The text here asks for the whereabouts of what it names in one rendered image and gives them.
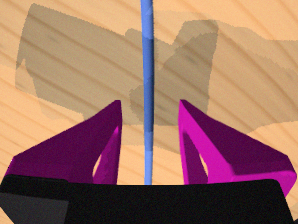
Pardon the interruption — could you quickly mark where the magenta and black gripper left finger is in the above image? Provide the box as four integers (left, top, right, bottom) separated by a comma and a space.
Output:
4, 100, 122, 185

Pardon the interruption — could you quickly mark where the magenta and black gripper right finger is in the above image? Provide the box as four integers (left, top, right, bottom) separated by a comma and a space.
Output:
178, 99, 297, 198

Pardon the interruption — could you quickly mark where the blue cable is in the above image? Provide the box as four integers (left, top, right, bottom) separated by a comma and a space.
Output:
140, 0, 154, 185

